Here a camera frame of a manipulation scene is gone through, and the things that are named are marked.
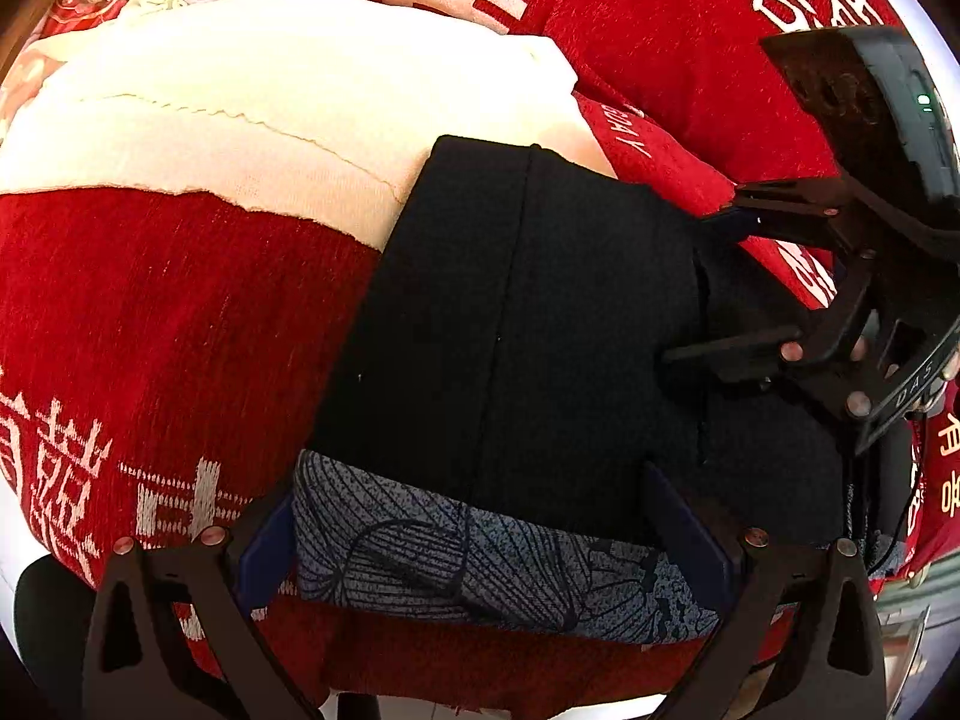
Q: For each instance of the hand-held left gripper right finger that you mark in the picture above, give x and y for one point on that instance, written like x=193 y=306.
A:
x=686 y=540

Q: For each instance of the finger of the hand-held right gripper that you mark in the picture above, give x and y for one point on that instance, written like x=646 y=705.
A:
x=795 y=206
x=750 y=356

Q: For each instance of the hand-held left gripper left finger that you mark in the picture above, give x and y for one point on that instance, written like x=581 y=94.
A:
x=266 y=555

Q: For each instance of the blue-grey leaf-print cloth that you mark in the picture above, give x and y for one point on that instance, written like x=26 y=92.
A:
x=450 y=555

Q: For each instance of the black pants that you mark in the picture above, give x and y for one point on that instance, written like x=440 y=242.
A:
x=525 y=315

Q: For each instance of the red blanket with white characters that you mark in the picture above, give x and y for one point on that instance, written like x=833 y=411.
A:
x=187 y=300

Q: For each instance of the grey metal frame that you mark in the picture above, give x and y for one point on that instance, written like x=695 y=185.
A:
x=904 y=660

